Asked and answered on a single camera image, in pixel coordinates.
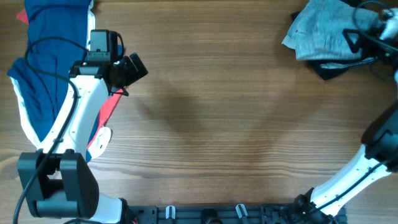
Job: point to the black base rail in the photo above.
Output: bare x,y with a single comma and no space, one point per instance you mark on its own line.
264,214

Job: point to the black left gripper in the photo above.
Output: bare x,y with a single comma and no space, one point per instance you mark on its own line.
126,63

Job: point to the dark blue shirt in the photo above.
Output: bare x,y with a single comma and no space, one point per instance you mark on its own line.
46,77

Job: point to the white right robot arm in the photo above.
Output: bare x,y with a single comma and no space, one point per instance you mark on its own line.
376,158

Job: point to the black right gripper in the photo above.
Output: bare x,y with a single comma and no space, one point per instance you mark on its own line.
354,47

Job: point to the black folded garment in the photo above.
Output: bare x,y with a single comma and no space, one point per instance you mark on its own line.
331,69

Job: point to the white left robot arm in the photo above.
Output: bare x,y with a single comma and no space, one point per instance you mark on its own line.
56,179

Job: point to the light blue denim shorts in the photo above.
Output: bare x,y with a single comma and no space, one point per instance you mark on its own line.
317,32

